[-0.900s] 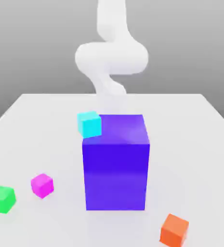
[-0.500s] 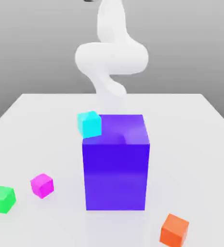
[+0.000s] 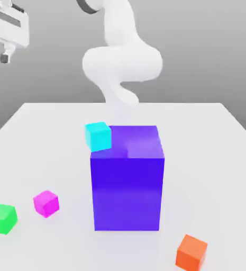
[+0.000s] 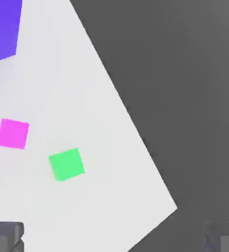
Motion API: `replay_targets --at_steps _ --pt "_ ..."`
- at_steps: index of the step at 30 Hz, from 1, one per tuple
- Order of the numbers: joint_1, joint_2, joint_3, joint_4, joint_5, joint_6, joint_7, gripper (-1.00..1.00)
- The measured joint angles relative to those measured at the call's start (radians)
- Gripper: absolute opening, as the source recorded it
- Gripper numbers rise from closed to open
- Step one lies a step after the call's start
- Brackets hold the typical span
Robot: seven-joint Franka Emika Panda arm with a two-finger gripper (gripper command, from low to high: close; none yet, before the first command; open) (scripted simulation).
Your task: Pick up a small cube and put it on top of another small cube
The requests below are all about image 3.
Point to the small orange cube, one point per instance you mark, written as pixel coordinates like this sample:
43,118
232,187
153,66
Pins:
191,253

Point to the small green cube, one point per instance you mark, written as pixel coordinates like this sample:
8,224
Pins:
1,219

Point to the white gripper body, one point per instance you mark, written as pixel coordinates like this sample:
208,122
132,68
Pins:
7,31

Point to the large purple box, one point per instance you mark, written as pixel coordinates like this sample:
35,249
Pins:
127,190

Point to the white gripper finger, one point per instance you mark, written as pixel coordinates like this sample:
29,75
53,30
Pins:
6,55

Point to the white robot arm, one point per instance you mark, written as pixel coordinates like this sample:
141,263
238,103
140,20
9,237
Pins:
122,61

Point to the small cyan cube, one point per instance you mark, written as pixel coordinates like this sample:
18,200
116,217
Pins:
98,137

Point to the small magenta cube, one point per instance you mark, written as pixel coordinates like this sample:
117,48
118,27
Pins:
46,204

